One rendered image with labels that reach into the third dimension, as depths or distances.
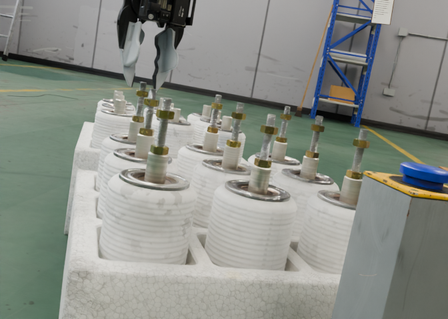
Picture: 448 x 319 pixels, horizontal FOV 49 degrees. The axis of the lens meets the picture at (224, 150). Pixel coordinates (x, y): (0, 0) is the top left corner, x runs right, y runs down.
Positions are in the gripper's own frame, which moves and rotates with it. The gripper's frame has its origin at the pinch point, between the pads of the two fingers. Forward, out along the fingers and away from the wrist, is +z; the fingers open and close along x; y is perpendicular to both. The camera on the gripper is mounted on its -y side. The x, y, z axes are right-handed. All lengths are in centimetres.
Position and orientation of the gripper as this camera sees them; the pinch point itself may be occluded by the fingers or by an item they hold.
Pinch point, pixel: (143, 79)
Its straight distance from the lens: 76.1
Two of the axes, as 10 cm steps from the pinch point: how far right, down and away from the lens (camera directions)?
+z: -1.7, 9.7, 1.6
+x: 8.8, 0.8, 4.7
